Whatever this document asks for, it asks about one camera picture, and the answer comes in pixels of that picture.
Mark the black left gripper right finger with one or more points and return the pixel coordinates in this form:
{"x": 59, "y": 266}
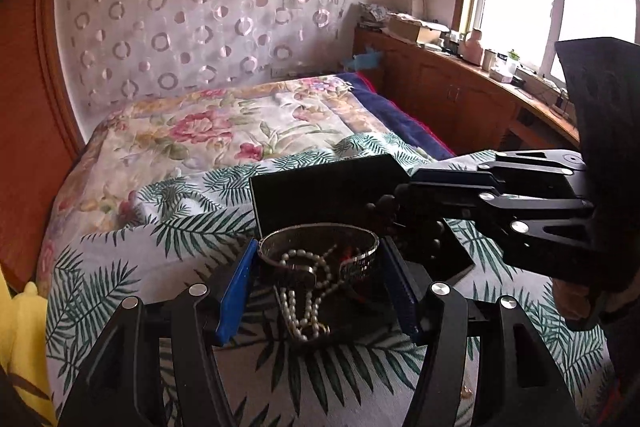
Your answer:
{"x": 401, "y": 287}

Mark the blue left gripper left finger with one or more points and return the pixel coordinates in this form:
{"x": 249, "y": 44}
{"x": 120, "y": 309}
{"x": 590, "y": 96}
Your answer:
{"x": 232, "y": 288}

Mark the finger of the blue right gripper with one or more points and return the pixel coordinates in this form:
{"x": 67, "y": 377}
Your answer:
{"x": 435, "y": 204}
{"x": 456, "y": 177}

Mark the black jewelry box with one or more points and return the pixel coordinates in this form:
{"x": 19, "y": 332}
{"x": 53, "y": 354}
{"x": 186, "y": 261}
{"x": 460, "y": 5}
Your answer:
{"x": 362, "y": 192}

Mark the blue blanket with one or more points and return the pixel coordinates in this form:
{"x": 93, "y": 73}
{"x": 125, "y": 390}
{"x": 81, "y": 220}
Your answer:
{"x": 411, "y": 130}

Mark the wooden side cabinet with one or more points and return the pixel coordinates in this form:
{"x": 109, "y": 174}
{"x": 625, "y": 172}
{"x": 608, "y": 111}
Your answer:
{"x": 466, "y": 109}

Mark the palm leaf bedspread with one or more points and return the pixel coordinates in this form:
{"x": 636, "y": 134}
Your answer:
{"x": 184, "y": 228}

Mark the cardboard box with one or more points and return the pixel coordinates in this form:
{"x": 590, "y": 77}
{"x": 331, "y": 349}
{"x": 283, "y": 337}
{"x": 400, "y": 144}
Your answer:
{"x": 413, "y": 30}

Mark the floral quilt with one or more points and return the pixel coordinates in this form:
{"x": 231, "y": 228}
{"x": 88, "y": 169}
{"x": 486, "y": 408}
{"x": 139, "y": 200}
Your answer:
{"x": 160, "y": 141}

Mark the yellow plush toy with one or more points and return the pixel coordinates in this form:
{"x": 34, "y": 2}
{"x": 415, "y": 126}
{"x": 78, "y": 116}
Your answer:
{"x": 23, "y": 351}

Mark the wooden headboard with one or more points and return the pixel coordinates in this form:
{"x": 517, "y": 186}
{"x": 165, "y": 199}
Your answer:
{"x": 40, "y": 139}

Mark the circle pattern curtain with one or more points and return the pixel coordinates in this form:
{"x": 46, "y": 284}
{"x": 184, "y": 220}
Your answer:
{"x": 115, "y": 52}

